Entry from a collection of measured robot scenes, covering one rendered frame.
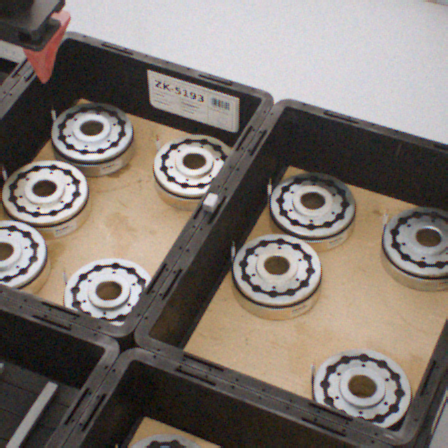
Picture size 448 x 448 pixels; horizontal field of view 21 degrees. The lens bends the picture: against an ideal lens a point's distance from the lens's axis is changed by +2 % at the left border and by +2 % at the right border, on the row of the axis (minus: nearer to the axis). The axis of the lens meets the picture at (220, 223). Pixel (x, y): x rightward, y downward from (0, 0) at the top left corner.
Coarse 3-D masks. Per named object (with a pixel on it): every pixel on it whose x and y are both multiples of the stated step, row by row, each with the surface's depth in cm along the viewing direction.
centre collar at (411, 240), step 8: (416, 224) 141; (424, 224) 141; (432, 224) 141; (408, 232) 141; (416, 232) 141; (440, 232) 141; (408, 240) 140; (416, 240) 140; (416, 248) 139; (424, 248) 139; (432, 248) 139; (440, 248) 139
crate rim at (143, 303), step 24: (96, 48) 153; (120, 48) 153; (168, 72) 151; (192, 72) 150; (264, 96) 147; (0, 120) 145; (240, 144) 143; (216, 192) 137; (192, 216) 135; (168, 264) 130; (0, 288) 128; (48, 312) 126; (72, 312) 126; (144, 312) 126; (120, 336) 124
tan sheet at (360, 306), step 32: (352, 192) 150; (256, 224) 147; (320, 256) 143; (352, 256) 143; (224, 288) 140; (352, 288) 140; (384, 288) 140; (224, 320) 138; (256, 320) 137; (288, 320) 137; (320, 320) 137; (352, 320) 137; (384, 320) 137; (416, 320) 137; (192, 352) 135; (224, 352) 135; (256, 352) 135; (288, 352) 135; (320, 352) 135; (384, 352) 134; (416, 352) 134; (288, 384) 132; (416, 384) 132
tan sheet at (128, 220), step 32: (160, 128) 158; (96, 192) 151; (128, 192) 150; (96, 224) 147; (128, 224) 147; (160, 224) 147; (64, 256) 144; (96, 256) 144; (128, 256) 144; (160, 256) 144; (64, 288) 141
